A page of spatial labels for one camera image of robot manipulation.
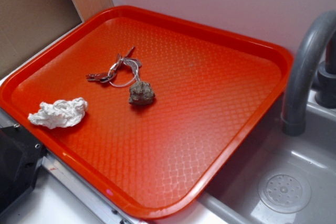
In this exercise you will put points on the black box with screws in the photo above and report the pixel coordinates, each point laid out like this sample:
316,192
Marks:
21,159

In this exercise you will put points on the orange plastic tray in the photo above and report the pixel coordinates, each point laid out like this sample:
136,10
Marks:
211,88

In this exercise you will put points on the brown cardboard panel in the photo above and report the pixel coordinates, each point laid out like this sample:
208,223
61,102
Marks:
28,26

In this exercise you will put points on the silver key bunch with ring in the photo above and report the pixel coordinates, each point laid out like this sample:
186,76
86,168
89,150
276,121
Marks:
111,74

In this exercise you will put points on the round sink drain cover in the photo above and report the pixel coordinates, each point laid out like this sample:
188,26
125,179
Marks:
284,192

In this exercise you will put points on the brown grey rock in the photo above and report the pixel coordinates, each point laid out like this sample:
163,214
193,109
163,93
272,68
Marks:
141,93

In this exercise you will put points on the grey plastic sink basin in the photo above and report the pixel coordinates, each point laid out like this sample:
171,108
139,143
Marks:
233,193

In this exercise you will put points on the grey curved faucet spout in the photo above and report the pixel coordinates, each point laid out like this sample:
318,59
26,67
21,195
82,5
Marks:
303,75

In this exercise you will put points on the crumpled white paper towel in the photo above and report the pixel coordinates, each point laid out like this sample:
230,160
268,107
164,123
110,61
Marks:
61,113

